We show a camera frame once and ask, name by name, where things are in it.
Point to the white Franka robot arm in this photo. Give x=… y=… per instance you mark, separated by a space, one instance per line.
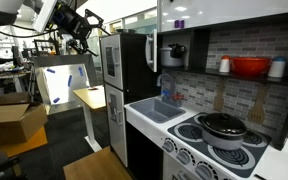
x=4 y=8

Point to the red faucet tap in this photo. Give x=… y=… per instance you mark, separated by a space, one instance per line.
x=178 y=97

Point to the wooden slotted spatula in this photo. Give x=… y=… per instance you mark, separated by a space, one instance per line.
x=257 y=113

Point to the blue tape strip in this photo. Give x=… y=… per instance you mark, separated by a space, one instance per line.
x=80 y=71
x=69 y=81
x=56 y=100
x=50 y=70

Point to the black stove top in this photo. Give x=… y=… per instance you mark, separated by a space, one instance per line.
x=197 y=146

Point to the orange floor mat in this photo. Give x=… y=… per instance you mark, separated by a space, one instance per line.
x=24 y=145

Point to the blue faucet tap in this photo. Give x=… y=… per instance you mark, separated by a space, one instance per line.
x=165 y=93

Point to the cluttered background desk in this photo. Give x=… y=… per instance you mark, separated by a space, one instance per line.
x=0 y=75

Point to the fridge door with water dispenser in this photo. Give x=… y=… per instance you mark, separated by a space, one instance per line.
x=117 y=140

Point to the black and white toy kitchen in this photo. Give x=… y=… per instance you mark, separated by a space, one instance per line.
x=140 y=123

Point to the whiteboard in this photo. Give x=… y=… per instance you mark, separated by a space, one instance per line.
x=234 y=10

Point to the white shaker orange cap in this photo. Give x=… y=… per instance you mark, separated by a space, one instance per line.
x=224 y=65

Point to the fridge door with chalkboard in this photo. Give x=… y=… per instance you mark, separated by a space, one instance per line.
x=117 y=73

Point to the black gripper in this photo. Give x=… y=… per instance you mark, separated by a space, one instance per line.
x=71 y=21

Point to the cardboard box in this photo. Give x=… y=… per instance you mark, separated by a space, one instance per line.
x=10 y=123

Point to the shiny silver board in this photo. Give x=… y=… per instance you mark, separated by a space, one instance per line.
x=62 y=90

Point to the red bowl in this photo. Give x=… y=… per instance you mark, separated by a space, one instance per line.
x=250 y=66

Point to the purple magnet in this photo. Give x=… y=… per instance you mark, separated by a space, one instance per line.
x=181 y=24
x=176 y=24

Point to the wooden spoon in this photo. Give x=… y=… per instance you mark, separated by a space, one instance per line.
x=218 y=100

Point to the grey pot with black lid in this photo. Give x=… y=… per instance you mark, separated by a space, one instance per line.
x=222 y=133

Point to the grey stove knob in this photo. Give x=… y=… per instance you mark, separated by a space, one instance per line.
x=184 y=156
x=205 y=171
x=169 y=146

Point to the grey toy faucet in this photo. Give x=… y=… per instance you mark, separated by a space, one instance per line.
x=171 y=85

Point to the light wooden table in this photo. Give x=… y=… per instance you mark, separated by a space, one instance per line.
x=90 y=98

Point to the grey sink basin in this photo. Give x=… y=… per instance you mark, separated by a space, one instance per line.
x=155 y=110

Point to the small dark flat object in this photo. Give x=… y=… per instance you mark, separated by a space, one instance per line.
x=93 y=88

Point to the white shaker blue cap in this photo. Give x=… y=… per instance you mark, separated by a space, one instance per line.
x=277 y=68

